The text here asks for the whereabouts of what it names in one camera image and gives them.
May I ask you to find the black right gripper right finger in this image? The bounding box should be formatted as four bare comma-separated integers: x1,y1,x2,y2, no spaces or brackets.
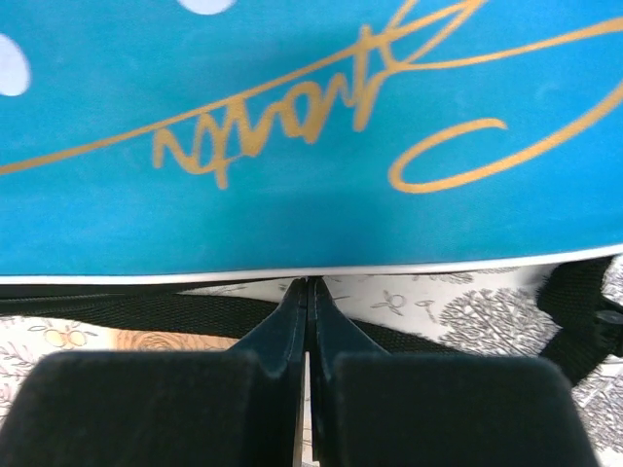
308,277,598,466

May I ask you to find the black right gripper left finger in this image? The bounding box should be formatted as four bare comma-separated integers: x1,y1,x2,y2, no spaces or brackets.
1,279,308,466

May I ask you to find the blue racket bag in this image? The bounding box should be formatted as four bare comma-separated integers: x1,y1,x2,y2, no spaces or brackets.
1,1,622,295

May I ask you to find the floral tablecloth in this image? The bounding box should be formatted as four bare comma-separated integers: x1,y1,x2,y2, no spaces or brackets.
1,266,622,466

